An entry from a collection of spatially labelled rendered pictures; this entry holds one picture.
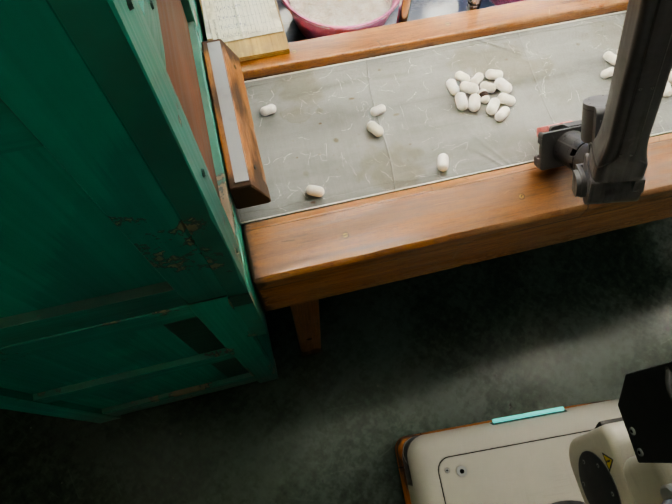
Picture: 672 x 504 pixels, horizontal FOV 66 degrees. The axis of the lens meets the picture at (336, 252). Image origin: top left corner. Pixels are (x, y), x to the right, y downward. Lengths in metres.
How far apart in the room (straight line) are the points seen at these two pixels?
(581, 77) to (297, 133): 0.57
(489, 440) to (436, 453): 0.13
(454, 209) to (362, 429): 0.84
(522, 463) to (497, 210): 0.65
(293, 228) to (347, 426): 0.82
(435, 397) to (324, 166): 0.87
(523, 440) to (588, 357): 0.50
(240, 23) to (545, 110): 0.61
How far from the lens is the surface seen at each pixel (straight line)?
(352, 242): 0.85
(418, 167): 0.96
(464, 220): 0.90
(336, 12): 1.19
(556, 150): 0.94
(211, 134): 0.84
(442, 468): 1.29
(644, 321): 1.88
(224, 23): 1.12
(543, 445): 1.36
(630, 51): 0.65
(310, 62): 1.06
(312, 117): 1.00
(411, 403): 1.57
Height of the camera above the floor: 1.55
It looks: 68 degrees down
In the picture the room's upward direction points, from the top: 3 degrees clockwise
